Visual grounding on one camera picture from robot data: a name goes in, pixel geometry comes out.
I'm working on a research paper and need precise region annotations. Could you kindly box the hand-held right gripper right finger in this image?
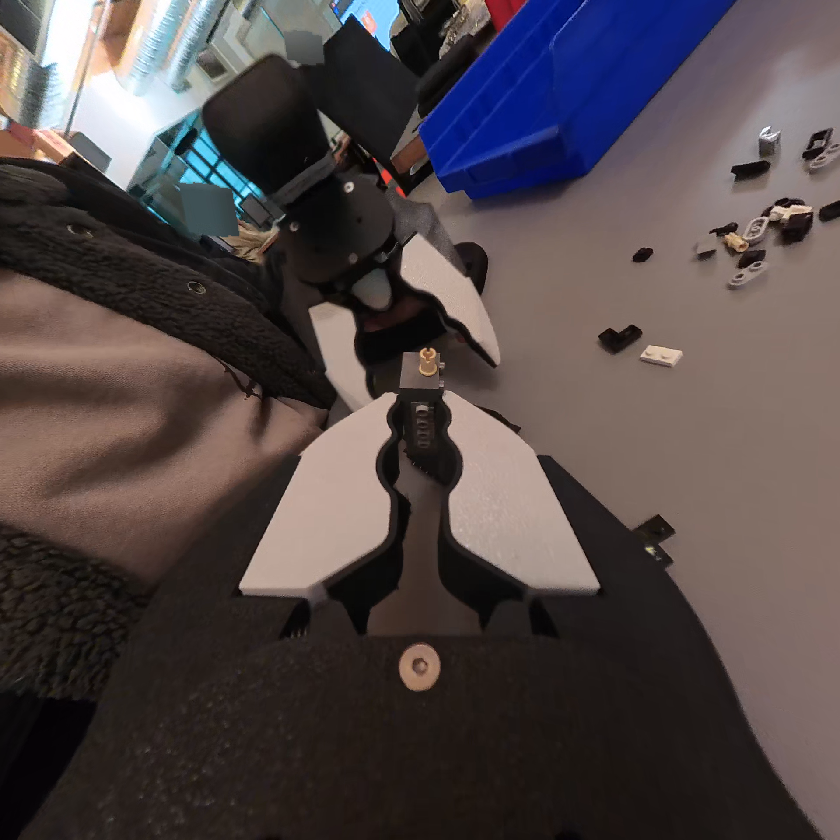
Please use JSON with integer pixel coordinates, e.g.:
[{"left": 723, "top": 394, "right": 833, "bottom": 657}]
[{"left": 437, "top": 390, "right": 602, "bottom": 599}]

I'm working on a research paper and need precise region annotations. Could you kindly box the silver ventilation duct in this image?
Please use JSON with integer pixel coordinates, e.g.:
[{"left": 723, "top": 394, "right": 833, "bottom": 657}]
[{"left": 115, "top": 0, "right": 221, "bottom": 96}]

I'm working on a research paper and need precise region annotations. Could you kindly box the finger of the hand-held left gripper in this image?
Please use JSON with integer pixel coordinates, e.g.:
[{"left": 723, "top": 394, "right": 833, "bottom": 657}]
[
  {"left": 398, "top": 232, "right": 502, "bottom": 370},
  {"left": 308, "top": 301, "right": 379, "bottom": 412}
]

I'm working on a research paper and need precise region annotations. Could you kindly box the grey desk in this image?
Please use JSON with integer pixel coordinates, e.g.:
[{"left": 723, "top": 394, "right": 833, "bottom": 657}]
[{"left": 364, "top": 0, "right": 840, "bottom": 840}]

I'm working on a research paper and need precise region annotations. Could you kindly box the black fleece jacket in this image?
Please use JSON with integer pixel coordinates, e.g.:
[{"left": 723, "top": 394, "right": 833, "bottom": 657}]
[{"left": 0, "top": 156, "right": 337, "bottom": 706}]

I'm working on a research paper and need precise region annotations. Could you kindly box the grey toy axle assembly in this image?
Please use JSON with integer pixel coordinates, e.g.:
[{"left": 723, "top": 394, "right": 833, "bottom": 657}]
[{"left": 397, "top": 346, "right": 455, "bottom": 476}]

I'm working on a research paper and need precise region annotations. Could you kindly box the beige sweatshirt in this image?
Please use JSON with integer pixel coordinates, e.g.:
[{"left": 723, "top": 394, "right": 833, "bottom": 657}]
[{"left": 0, "top": 268, "right": 332, "bottom": 588}]

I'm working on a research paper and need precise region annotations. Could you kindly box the black monitor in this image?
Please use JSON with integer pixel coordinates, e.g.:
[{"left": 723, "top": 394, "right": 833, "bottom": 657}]
[{"left": 320, "top": 14, "right": 422, "bottom": 161}]

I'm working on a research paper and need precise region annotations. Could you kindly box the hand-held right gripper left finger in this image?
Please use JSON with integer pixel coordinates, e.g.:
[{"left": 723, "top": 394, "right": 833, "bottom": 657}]
[{"left": 239, "top": 391, "right": 404, "bottom": 602}]

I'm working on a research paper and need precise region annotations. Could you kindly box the black L-shaped toy plate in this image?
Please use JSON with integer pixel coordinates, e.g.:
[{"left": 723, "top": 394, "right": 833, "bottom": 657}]
[
  {"left": 632, "top": 514, "right": 677, "bottom": 569},
  {"left": 598, "top": 323, "right": 643, "bottom": 356}
]

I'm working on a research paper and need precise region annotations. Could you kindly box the pile of small toy bricks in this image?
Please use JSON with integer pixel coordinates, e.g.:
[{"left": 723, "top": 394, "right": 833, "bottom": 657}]
[{"left": 694, "top": 125, "right": 840, "bottom": 291}]

